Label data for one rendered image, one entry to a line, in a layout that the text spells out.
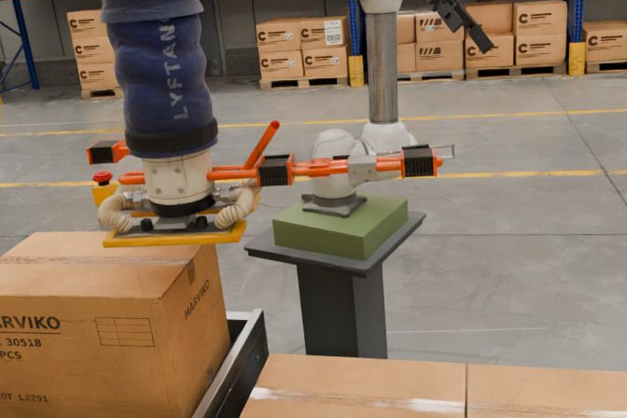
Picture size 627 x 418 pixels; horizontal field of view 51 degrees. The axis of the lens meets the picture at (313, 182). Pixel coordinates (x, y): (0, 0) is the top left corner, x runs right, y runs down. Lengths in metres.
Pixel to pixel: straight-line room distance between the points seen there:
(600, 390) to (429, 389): 0.45
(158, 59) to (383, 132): 0.99
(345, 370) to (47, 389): 0.83
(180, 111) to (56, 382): 0.83
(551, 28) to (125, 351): 7.54
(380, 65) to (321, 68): 6.62
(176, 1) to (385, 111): 0.99
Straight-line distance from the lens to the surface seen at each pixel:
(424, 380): 1.96
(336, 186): 2.26
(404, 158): 1.58
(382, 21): 2.24
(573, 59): 8.68
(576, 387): 1.98
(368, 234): 2.15
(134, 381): 1.85
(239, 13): 10.39
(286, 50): 8.93
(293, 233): 2.26
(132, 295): 1.71
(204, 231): 1.60
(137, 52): 1.55
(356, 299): 2.38
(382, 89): 2.27
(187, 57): 1.57
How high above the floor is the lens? 1.71
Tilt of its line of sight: 19 degrees down
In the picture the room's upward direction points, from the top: 5 degrees counter-clockwise
